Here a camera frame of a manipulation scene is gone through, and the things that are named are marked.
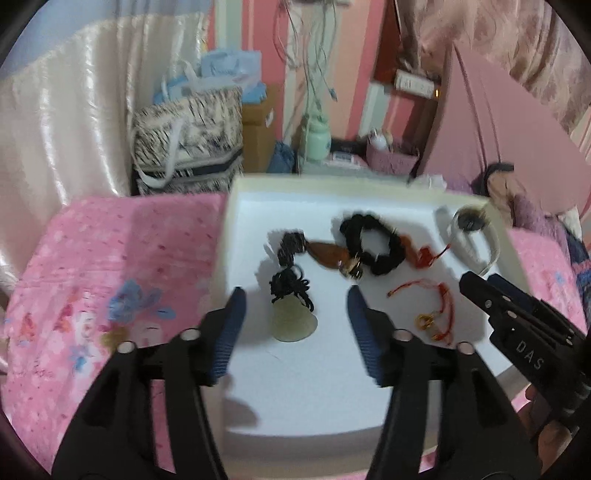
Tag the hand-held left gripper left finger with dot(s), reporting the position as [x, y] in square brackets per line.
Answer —
[228, 333]

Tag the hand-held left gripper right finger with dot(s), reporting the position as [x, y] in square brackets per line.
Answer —
[364, 337]

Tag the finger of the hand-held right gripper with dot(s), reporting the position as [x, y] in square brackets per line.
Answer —
[485, 293]
[521, 295]

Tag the amber pendant with red knot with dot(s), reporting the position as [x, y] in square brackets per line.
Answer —
[422, 258]

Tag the white shallow tray box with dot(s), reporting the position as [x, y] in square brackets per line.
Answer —
[304, 383]

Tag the black scrunchie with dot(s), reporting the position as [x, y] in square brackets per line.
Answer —
[351, 235]

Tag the person's right hand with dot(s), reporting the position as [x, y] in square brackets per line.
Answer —
[547, 429]

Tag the purple cloth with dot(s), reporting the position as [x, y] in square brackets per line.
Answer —
[531, 212]

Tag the pink floral bed sheet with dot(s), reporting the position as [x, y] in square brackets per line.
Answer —
[101, 258]

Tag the pink woven basket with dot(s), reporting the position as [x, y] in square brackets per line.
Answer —
[392, 161]

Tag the pink board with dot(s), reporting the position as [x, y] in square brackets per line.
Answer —
[508, 115]

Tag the black and white patterned bag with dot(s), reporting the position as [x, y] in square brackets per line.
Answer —
[198, 134]

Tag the pale green jar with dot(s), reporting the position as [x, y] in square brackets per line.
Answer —
[317, 138]

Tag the brown cardboard box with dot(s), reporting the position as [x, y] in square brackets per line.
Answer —
[258, 129]

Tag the white power strip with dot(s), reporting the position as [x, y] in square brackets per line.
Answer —
[414, 83]

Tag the pink patterned curtain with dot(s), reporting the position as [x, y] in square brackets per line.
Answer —
[517, 41]

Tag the light blue gift bag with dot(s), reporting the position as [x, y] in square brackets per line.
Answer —
[226, 69]

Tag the cream satin cloth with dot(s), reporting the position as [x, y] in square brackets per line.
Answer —
[60, 129]

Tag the light blue curtain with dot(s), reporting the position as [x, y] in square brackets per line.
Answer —
[55, 32]

